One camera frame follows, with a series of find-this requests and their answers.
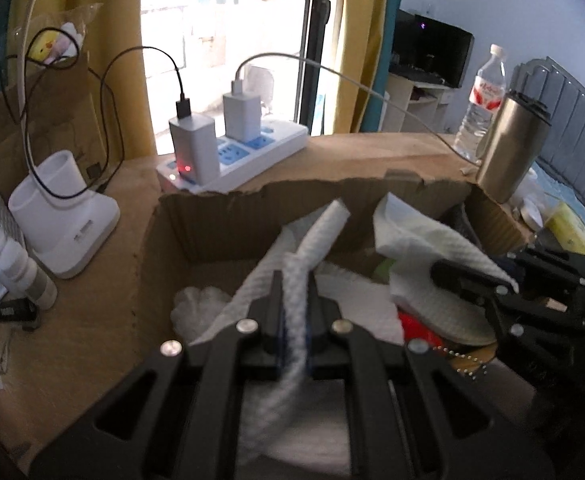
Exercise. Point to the yellow curtain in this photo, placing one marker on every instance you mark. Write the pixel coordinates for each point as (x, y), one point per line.
(357, 35)
(117, 10)

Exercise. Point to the white foam sheet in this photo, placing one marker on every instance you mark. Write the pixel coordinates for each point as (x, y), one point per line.
(297, 285)
(422, 240)

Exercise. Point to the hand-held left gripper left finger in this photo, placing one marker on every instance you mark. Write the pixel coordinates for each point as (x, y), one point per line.
(272, 310)

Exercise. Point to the black monitor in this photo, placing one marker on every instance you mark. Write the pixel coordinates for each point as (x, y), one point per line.
(432, 45)

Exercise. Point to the white charger with black plug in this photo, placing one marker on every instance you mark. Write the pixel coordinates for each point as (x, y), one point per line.
(192, 150)

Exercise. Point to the grey padded headboard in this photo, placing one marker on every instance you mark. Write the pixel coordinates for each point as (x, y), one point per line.
(572, 120)

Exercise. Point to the clear plastic water bottle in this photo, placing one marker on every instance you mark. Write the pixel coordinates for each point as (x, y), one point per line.
(482, 100)

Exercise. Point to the brown cardboard box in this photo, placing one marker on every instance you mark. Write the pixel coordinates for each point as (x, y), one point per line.
(232, 230)

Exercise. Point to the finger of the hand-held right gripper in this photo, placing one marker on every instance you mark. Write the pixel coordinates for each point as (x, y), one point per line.
(557, 270)
(457, 277)

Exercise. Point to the small black device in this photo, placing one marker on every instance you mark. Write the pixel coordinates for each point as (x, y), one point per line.
(12, 312)

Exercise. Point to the red round pad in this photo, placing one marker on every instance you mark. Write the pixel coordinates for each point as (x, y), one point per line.
(415, 330)

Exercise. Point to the white power strip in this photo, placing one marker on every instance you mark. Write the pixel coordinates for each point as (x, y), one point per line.
(267, 150)

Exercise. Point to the white shelf unit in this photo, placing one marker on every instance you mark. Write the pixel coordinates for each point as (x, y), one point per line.
(407, 100)

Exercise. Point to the bubble wrap roll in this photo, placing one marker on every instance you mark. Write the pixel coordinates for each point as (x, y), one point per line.
(197, 310)

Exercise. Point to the flat cardboard sheet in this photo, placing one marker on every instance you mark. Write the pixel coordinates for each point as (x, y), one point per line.
(62, 110)

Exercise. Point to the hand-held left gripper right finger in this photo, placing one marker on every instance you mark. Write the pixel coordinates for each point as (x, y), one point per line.
(320, 330)

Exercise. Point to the plush toy in plastic bag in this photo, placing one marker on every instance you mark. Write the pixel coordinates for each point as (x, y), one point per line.
(52, 45)

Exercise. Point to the yellow sponge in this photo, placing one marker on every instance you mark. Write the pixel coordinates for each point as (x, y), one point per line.
(569, 230)

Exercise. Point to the stainless steel tumbler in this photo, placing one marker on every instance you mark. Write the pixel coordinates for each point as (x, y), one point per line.
(509, 150)

